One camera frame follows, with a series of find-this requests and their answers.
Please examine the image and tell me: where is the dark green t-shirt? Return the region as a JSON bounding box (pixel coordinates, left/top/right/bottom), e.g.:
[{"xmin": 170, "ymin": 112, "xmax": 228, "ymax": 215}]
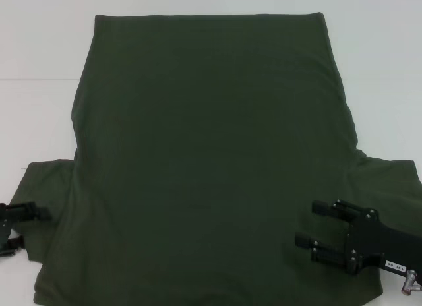
[{"xmin": 9, "ymin": 11, "xmax": 422, "ymax": 306}]

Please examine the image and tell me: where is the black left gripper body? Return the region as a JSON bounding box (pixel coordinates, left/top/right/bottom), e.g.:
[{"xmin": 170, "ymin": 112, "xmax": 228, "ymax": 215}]
[{"xmin": 0, "ymin": 205, "xmax": 16, "ymax": 254}]

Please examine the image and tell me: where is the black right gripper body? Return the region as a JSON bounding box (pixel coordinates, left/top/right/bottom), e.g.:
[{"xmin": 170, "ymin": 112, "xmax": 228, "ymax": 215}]
[{"xmin": 344, "ymin": 210, "xmax": 422, "ymax": 276}]

